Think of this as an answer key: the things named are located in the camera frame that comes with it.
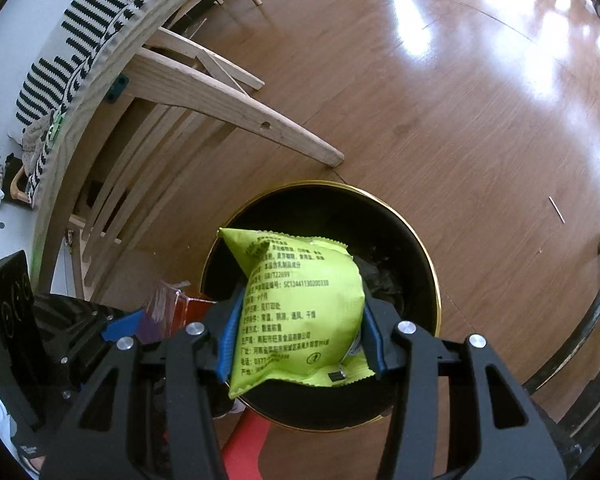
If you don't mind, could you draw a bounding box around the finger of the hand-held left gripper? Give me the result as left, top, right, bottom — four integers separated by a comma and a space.
100, 309, 148, 346

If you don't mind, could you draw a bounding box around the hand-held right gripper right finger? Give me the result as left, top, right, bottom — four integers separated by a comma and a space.
362, 297, 567, 480

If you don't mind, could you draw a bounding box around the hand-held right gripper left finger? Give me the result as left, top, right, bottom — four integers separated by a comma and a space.
40, 285, 247, 480

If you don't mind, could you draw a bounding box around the red cardboard box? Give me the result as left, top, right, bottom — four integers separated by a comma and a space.
147, 280, 222, 342

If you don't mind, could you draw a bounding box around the yellow-green snack bag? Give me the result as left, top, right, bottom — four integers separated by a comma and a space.
216, 227, 374, 400

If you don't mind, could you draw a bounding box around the black trash bin gold rim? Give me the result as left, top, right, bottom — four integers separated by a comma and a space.
198, 180, 442, 432

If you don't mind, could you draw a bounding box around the wooden slatted chair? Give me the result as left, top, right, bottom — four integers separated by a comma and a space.
67, 102, 216, 302

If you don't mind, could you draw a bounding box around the grey plush cloth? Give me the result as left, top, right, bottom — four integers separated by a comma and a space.
21, 114, 57, 172

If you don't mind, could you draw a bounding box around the black metal chair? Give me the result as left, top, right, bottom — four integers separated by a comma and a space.
521, 228, 600, 462

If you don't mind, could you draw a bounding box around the black-white striped blanket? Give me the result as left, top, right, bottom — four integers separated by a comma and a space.
15, 0, 202, 187

